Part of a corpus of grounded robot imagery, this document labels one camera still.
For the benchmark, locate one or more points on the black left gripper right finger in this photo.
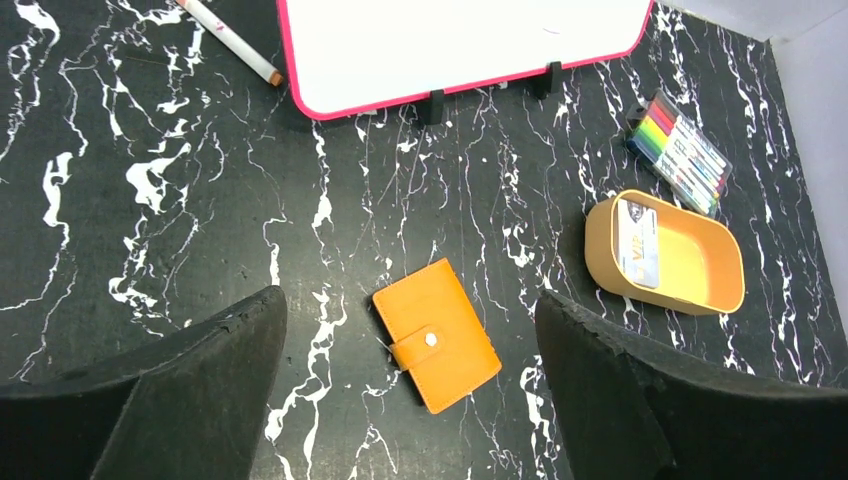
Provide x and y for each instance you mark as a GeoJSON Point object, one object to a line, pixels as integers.
{"type": "Point", "coordinates": [630, 407]}

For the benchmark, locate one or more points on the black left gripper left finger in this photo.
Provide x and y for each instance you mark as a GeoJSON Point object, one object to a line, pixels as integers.
{"type": "Point", "coordinates": [187, 406]}

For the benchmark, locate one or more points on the orange leather card holder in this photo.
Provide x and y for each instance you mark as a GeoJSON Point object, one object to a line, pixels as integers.
{"type": "Point", "coordinates": [436, 335]}

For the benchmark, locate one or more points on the credit card in tray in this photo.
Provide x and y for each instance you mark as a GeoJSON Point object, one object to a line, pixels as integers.
{"type": "Point", "coordinates": [637, 247]}

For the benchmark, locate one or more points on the orange oval tray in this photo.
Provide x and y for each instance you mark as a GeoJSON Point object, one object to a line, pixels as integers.
{"type": "Point", "coordinates": [701, 266]}

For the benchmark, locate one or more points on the pack of coloured markers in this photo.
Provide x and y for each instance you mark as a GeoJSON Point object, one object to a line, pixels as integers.
{"type": "Point", "coordinates": [677, 151]}

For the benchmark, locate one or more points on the white marker brown tip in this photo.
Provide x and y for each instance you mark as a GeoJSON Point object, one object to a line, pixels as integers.
{"type": "Point", "coordinates": [233, 41]}

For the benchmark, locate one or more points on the pink framed whiteboard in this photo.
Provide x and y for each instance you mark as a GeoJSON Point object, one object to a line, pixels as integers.
{"type": "Point", "coordinates": [349, 57]}

